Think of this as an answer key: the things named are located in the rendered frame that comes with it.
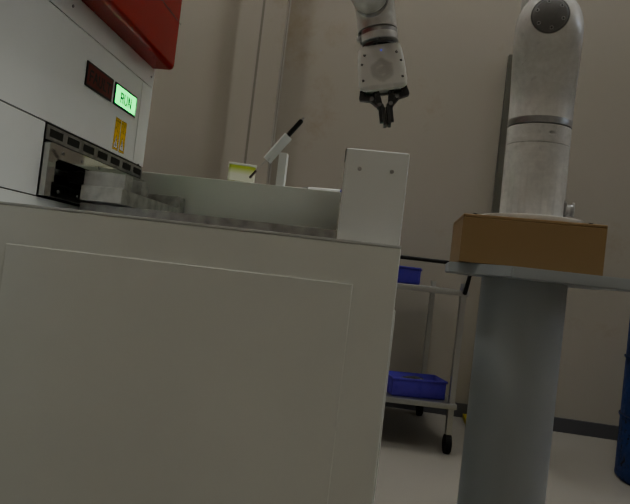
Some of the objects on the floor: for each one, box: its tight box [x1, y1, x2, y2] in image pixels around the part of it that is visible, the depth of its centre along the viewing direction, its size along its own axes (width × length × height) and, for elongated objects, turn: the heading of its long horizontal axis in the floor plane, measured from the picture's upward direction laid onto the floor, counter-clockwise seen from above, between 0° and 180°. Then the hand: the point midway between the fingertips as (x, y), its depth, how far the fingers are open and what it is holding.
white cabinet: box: [0, 202, 401, 504], centre depth 133 cm, size 64×96×82 cm
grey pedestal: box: [445, 261, 630, 504], centre depth 117 cm, size 51×44×82 cm
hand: (386, 117), depth 131 cm, fingers closed
